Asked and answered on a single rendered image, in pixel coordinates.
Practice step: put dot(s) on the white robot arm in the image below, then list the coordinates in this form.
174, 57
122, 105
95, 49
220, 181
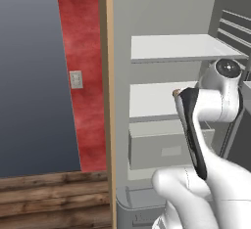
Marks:
228, 203

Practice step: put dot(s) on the white fridge shelf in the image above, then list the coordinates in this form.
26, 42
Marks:
153, 100
176, 47

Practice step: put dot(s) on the brown egg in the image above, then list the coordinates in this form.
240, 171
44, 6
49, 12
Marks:
176, 92

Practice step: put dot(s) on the grey fridge drawer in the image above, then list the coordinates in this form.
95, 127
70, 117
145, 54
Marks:
153, 148

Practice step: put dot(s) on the grey fridge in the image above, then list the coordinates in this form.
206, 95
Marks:
153, 8

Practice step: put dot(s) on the grey fridge door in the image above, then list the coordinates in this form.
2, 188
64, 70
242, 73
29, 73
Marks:
233, 17

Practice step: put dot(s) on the light wooden cabinet panel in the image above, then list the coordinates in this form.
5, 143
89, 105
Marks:
109, 109

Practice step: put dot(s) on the grey freezer drawer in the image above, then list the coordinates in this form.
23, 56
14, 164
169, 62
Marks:
137, 206

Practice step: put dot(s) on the white wall switch plate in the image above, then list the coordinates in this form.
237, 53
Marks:
76, 79

